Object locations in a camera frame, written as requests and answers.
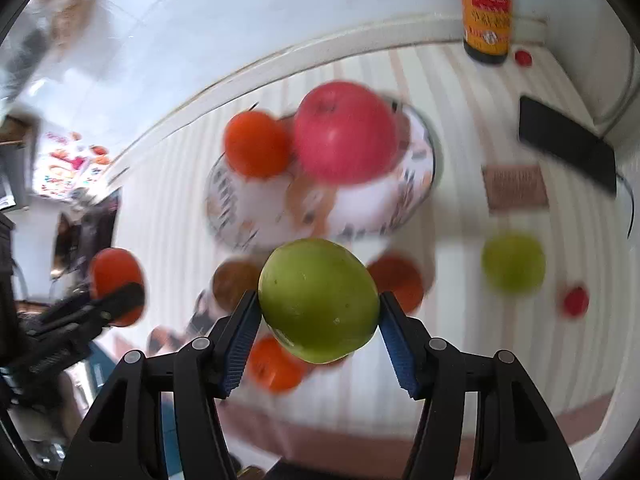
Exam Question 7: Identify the black phone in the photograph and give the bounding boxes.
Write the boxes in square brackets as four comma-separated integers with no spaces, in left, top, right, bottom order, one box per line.
[518,95,619,195]

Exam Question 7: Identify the patterned white plate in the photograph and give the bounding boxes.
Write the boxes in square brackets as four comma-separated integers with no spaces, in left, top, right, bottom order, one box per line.
[205,102,444,253]

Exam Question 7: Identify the large green apple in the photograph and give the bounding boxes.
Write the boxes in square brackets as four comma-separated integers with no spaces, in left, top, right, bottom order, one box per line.
[258,238,381,364]

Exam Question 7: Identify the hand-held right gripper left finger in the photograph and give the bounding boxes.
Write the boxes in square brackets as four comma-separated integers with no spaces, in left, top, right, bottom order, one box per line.
[56,289,263,480]

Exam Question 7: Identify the small green apple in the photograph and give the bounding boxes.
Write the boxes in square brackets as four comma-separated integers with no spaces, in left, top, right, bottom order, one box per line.
[481,232,546,295]

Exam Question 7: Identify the striped tablecloth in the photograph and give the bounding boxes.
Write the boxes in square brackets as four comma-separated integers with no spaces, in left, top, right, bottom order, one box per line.
[111,42,632,471]

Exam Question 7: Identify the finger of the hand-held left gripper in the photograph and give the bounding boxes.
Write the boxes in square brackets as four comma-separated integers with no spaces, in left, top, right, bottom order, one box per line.
[90,282,146,328]

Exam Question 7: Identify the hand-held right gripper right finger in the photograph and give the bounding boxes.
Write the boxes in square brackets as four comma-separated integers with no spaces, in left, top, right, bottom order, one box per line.
[377,291,583,480]

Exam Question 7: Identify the brown kiwi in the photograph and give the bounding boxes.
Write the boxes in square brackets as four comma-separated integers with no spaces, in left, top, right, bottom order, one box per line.
[212,259,264,312]

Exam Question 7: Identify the orange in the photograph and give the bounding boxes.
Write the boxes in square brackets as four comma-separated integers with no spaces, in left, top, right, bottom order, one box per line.
[90,247,146,328]
[246,335,312,394]
[366,255,425,315]
[223,110,294,179]

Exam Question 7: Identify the thin cable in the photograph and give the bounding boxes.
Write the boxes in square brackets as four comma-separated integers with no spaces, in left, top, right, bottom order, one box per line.
[587,40,640,241]

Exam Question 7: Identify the colourful wall poster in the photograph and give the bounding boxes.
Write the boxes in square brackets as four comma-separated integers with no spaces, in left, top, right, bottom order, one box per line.
[31,130,112,202]

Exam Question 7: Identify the red apple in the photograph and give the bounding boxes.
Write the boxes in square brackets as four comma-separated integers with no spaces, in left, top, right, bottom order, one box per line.
[293,80,399,185]

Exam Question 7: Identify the dark sauce bottle yellow label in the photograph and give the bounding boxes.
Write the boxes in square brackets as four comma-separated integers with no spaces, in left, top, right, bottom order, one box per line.
[456,0,514,66]

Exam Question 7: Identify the brown card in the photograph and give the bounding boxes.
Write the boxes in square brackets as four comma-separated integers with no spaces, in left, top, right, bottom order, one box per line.
[481,164,550,212]

